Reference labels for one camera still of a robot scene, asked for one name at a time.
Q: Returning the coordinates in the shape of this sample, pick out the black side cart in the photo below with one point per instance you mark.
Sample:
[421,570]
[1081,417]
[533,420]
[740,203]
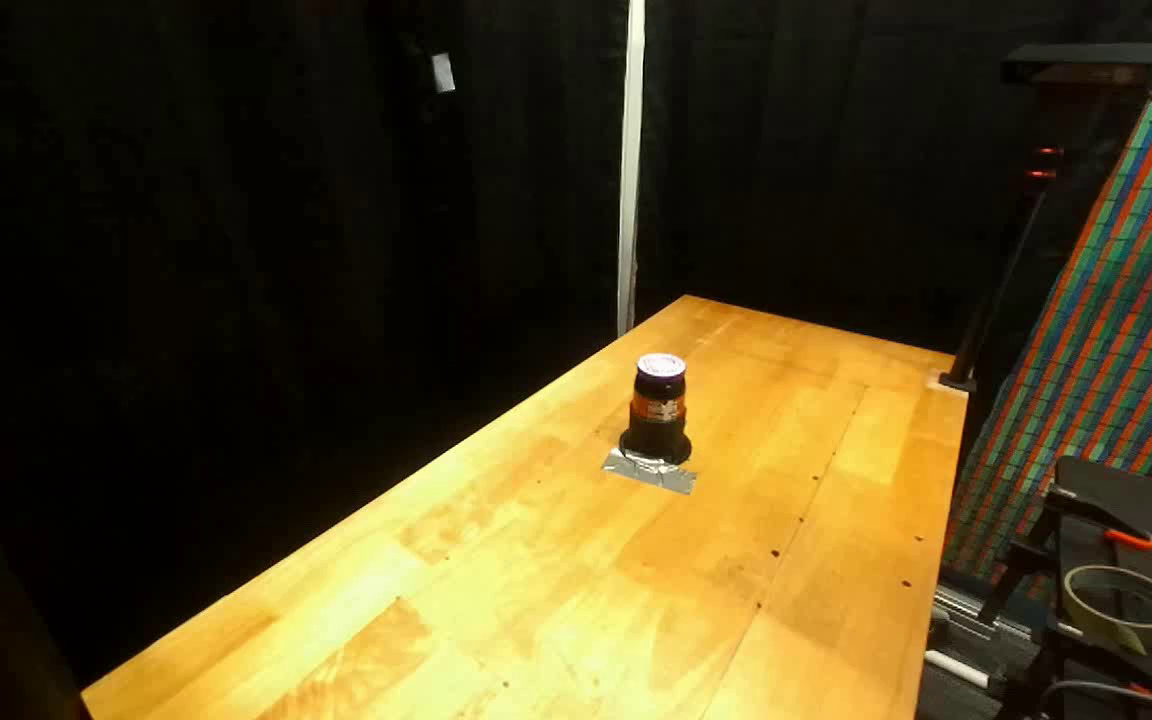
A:
[1143,505]

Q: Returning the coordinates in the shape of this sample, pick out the black camera stand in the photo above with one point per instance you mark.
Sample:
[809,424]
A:
[1084,60]

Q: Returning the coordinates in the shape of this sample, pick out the tape roll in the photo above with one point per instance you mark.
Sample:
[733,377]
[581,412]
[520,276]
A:
[1095,616]

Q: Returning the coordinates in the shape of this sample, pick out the dark upside-down cup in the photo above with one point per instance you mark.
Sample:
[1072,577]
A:
[663,400]

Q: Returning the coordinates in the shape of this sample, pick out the silver tape patch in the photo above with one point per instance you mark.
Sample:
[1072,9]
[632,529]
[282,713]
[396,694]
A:
[656,474]

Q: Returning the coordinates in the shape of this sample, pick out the colourful striped panel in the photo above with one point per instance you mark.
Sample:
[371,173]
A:
[1122,334]

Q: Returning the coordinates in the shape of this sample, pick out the small white tag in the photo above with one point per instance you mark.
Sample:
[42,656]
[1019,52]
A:
[440,74]

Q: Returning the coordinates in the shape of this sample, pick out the white vertical pole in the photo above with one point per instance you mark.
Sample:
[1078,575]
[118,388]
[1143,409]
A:
[631,160]

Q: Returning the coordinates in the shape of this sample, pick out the aluminium rail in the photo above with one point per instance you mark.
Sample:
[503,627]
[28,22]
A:
[960,627]

